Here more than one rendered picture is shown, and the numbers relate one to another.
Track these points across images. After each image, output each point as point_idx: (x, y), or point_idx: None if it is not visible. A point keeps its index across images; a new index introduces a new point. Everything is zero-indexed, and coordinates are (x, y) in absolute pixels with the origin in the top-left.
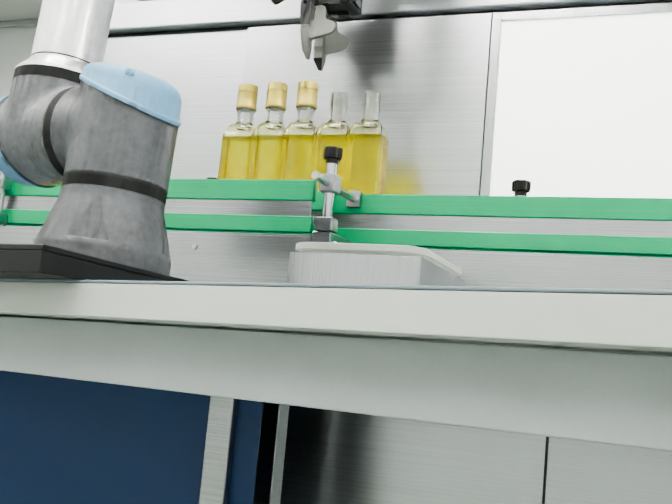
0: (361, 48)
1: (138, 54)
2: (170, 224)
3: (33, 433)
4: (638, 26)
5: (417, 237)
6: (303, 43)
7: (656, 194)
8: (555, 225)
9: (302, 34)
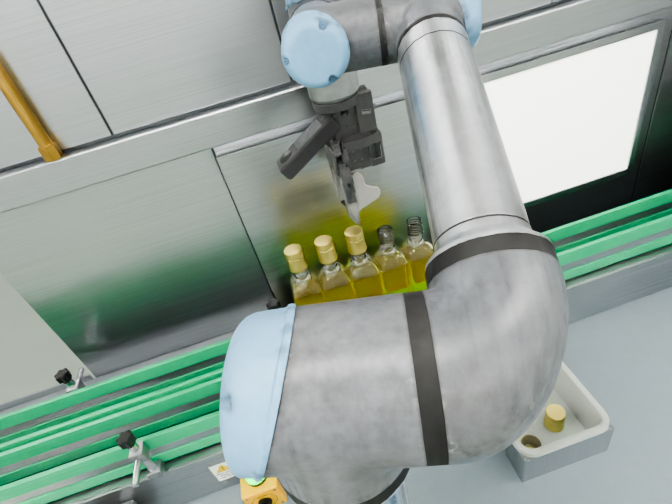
0: None
1: (86, 208)
2: None
3: None
4: (574, 65)
5: None
6: (354, 217)
7: (575, 182)
8: (566, 266)
9: (352, 211)
